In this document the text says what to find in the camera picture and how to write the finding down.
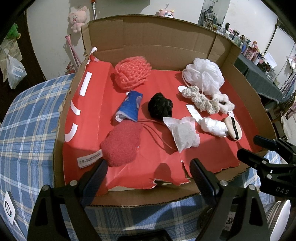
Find green frog plush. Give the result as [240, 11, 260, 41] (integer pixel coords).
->
[6, 23, 21, 40]

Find blue plaid tablecloth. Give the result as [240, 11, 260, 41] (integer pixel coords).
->
[0, 73, 283, 241]

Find pink bear plush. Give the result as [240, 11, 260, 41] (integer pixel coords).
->
[156, 3, 175, 19]

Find black fuzzy pompom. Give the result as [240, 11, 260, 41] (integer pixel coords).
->
[148, 92, 173, 121]

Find white cloth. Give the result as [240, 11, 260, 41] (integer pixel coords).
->
[198, 118, 228, 138]

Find red mesh foam ball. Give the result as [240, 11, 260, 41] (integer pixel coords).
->
[115, 56, 152, 91]

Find beige knitted cloth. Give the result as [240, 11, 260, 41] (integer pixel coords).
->
[180, 85, 220, 114]

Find pink sticks bundle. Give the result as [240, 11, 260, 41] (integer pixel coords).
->
[65, 35, 82, 69]

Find white bath loofah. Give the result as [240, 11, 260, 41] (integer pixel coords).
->
[182, 58, 225, 96]

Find white fluffy scrunchie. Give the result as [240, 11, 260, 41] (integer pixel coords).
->
[212, 93, 235, 114]

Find beige powder puff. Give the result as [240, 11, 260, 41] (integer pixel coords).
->
[224, 116, 242, 141]

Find cardboard box red lining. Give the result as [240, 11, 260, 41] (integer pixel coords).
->
[53, 15, 275, 207]

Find wall mirror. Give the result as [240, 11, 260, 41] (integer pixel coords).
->
[198, 0, 230, 27]

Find white wardrobe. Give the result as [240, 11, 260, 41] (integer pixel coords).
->
[266, 26, 295, 89]

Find red sponge with cord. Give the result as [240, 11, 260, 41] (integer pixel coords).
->
[99, 119, 179, 168]

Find tall jar dark contents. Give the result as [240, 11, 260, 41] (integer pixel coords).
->
[264, 200, 291, 241]

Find blue cloth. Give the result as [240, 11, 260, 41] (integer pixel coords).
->
[115, 90, 143, 123]

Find white plastic bag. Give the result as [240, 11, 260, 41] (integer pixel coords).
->
[6, 55, 27, 89]

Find pink bunny plush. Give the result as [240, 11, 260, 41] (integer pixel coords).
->
[68, 6, 88, 33]

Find white packet pouch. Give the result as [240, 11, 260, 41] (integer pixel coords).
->
[163, 116, 200, 153]

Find white round-logo device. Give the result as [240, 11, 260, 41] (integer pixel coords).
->
[3, 191, 18, 225]

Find black floral gift box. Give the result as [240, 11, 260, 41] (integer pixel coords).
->
[213, 203, 238, 240]

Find red-tipped broom stick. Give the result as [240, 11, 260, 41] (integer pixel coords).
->
[91, 0, 97, 20]

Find dark green covered table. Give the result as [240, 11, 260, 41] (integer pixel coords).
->
[234, 53, 282, 103]

